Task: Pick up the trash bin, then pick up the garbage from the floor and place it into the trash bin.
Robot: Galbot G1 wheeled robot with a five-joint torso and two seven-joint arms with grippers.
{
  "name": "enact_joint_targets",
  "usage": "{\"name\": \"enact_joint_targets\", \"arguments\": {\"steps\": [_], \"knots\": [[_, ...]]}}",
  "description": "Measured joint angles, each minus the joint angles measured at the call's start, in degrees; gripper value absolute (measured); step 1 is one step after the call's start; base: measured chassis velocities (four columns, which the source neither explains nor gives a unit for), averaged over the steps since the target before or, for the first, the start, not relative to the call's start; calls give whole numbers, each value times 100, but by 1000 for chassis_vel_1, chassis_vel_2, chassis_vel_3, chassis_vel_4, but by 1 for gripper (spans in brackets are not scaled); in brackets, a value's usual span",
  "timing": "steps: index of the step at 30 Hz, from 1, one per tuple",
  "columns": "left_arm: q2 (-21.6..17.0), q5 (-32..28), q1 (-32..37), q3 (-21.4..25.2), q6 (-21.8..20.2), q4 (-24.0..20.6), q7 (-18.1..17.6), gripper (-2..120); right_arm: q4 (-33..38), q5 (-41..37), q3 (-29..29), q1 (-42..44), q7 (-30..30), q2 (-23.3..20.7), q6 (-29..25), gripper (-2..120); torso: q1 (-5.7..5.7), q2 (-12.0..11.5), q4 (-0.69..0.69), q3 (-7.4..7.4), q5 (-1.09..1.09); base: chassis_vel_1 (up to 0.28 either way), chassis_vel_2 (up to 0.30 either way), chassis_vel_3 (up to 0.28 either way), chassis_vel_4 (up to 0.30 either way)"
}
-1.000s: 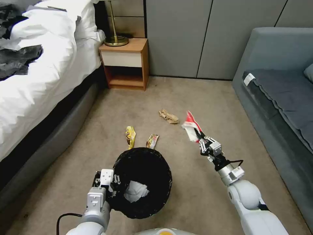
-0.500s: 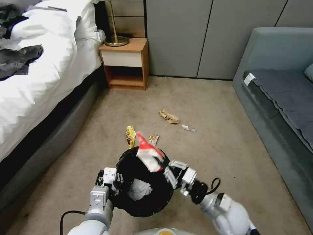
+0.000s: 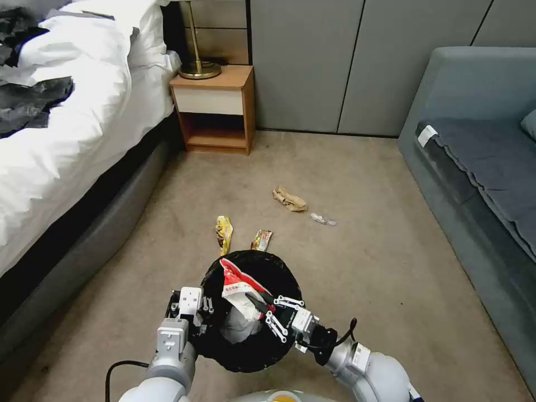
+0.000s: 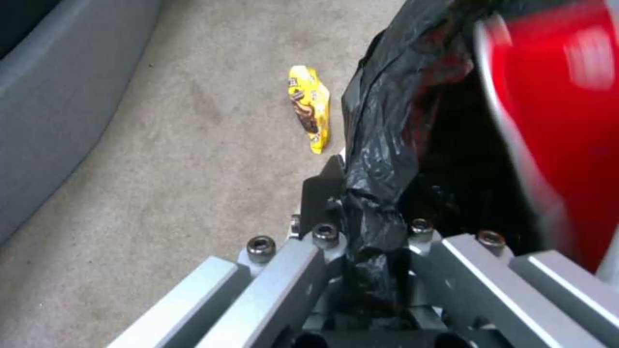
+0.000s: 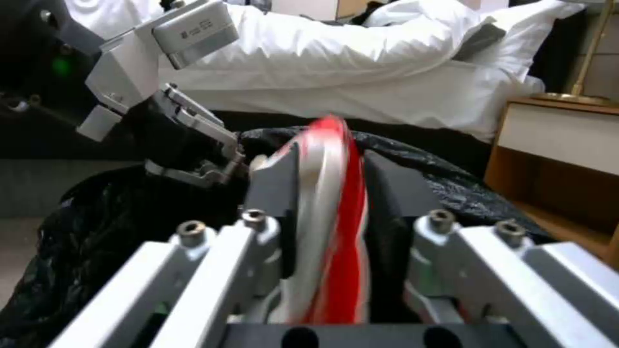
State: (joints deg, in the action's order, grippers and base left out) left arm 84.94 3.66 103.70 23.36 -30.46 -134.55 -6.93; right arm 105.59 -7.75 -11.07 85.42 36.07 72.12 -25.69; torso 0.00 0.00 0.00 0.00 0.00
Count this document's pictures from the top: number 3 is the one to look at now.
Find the crumpled grey white bag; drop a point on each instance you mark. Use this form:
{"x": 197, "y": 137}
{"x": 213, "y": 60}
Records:
{"x": 238, "y": 328}

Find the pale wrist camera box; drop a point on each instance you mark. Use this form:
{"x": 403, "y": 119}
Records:
{"x": 191, "y": 299}
{"x": 305, "y": 324}

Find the grey bed base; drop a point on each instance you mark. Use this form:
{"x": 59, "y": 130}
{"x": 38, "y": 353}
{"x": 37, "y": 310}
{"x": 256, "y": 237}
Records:
{"x": 104, "y": 226}

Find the grey sofa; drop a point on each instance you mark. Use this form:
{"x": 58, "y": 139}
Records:
{"x": 460, "y": 83}

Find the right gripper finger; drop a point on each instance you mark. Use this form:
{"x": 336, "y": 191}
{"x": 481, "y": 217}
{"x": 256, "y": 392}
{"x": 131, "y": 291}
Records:
{"x": 277, "y": 327}
{"x": 289, "y": 300}

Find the white duvet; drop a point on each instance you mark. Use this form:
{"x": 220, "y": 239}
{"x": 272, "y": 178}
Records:
{"x": 83, "y": 104}

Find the teal pillow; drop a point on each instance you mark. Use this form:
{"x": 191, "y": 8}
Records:
{"x": 529, "y": 125}

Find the black round trash bin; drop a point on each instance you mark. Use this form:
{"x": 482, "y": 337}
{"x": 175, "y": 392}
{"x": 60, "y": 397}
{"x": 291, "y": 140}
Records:
{"x": 272, "y": 268}

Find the brass table lamp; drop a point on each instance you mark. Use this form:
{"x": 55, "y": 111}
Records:
{"x": 200, "y": 70}

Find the clear plastic wrapper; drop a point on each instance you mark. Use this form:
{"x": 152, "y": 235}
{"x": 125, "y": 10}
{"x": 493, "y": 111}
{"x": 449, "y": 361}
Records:
{"x": 322, "y": 219}

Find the brown orange snack wrapper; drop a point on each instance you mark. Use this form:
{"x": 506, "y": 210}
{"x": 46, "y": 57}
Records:
{"x": 262, "y": 239}

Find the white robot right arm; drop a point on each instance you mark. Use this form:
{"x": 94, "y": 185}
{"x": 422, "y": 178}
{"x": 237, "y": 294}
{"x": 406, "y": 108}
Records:
{"x": 377, "y": 372}

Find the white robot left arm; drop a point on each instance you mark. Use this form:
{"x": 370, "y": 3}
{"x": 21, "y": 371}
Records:
{"x": 167, "y": 372}

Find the white sofa label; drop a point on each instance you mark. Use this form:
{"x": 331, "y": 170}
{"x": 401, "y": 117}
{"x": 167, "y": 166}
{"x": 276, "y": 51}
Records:
{"x": 426, "y": 136}

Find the crumpled brown paper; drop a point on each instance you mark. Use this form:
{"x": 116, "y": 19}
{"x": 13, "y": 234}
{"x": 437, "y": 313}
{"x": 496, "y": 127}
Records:
{"x": 289, "y": 200}

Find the black garment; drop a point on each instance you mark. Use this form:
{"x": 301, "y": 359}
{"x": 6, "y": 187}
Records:
{"x": 29, "y": 102}

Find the red and white snack bag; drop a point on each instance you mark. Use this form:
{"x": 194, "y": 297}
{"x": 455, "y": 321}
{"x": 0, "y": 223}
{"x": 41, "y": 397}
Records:
{"x": 238, "y": 289}

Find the white robot front shell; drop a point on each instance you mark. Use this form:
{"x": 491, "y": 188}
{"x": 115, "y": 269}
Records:
{"x": 278, "y": 395}

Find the dark headboard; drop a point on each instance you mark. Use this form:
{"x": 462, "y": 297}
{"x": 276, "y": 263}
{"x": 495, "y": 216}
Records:
{"x": 171, "y": 29}

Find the wooden nightstand with white drawer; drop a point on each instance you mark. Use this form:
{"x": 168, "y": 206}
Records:
{"x": 213, "y": 100}

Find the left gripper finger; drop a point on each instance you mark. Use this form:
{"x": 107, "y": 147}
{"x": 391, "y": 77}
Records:
{"x": 201, "y": 328}
{"x": 207, "y": 305}

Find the yellow snack wrapper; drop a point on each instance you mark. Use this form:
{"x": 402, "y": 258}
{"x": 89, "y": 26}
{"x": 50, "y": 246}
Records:
{"x": 224, "y": 234}

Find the dark grey sofa blanket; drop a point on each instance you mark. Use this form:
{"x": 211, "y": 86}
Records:
{"x": 494, "y": 167}

